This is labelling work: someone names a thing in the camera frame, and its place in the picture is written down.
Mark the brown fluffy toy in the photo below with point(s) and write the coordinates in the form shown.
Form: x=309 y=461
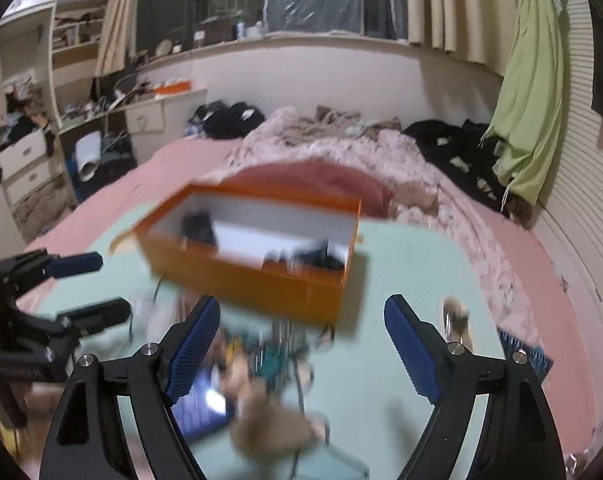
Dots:
x=271 y=430

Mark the white shelf unit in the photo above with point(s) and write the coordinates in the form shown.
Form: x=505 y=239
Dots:
x=76 y=55

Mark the large black clothes pile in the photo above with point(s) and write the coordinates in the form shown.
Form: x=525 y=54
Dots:
x=441 y=140

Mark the pink bed sheet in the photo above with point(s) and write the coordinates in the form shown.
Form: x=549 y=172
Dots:
x=531 y=285

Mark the white object under desk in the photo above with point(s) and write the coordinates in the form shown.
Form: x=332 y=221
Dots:
x=89 y=152

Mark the dark rectangular packet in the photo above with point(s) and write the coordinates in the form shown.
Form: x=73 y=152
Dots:
x=529 y=355

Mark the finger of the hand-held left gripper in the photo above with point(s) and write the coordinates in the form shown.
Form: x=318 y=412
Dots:
x=76 y=264
x=101 y=312

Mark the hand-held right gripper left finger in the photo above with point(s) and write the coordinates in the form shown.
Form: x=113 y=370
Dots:
x=194 y=350

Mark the green hanging cloth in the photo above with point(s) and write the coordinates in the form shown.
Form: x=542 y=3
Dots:
x=531 y=85

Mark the white louvred door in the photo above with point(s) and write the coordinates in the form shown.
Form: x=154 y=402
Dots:
x=581 y=160

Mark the narrow beige curtain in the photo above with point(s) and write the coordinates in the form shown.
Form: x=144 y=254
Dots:
x=119 y=20

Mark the round white plate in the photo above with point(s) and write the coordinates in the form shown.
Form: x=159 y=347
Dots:
x=164 y=47

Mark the crumpled foil scraps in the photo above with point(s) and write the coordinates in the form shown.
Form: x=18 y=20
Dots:
x=456 y=317

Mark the small dark item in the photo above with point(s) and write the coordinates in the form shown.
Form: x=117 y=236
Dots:
x=199 y=227

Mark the white desk with drawer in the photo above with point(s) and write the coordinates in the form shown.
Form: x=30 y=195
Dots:
x=146 y=117

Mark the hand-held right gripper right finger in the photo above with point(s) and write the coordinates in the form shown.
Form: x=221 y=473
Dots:
x=411 y=345

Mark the white drawer cabinet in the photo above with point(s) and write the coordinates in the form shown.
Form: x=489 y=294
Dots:
x=24 y=152

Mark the pink bed quilt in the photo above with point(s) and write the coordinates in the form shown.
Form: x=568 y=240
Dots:
x=291 y=130

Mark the blue tin box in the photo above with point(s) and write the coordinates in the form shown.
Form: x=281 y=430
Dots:
x=201 y=405

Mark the orange cardboard box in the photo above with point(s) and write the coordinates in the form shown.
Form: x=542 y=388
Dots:
x=261 y=285

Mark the white bottle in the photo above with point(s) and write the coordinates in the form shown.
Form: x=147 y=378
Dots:
x=240 y=29

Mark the small green circuit object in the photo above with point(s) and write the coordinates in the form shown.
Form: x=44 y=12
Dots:
x=269 y=357

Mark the wide beige curtain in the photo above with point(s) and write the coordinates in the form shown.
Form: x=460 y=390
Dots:
x=456 y=5

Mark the small black clothes pile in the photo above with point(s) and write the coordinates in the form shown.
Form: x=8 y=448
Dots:
x=231 y=120

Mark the dark red pillow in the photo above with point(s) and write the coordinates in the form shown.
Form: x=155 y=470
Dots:
x=331 y=180

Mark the small orange box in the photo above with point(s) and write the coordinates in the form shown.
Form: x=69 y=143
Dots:
x=171 y=88

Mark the light green desktop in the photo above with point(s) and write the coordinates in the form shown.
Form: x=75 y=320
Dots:
x=421 y=270

